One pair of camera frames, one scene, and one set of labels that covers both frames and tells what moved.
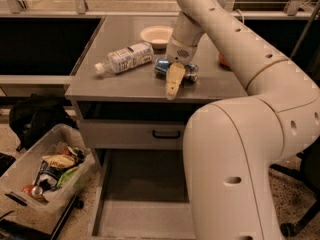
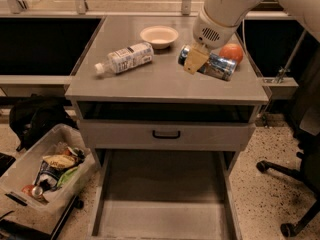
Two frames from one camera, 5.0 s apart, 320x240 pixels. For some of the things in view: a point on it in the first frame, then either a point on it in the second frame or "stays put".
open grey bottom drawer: (143, 195) stays put
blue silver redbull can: (191, 71) -> (217, 66)
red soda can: (34, 190) stays put
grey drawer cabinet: (119, 88) stays put
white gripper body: (180, 53) -> (210, 31)
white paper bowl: (157, 35) stays put
